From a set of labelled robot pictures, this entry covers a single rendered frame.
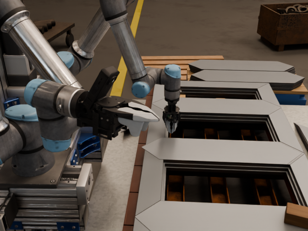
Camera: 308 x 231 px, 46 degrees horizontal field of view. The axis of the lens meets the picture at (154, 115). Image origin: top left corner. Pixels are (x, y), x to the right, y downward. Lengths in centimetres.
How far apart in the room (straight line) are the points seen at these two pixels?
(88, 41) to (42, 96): 84
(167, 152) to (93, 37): 63
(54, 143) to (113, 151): 107
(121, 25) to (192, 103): 80
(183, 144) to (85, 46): 65
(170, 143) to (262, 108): 64
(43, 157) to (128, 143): 85
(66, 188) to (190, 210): 47
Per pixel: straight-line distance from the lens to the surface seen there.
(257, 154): 174
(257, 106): 215
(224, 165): 166
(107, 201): 172
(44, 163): 134
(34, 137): 127
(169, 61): 479
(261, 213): 145
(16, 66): 146
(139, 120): 78
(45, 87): 92
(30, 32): 109
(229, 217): 140
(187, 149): 171
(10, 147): 121
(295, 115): 238
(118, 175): 186
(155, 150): 170
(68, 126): 98
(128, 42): 151
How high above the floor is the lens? 185
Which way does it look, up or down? 30 degrees down
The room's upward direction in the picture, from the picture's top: straight up
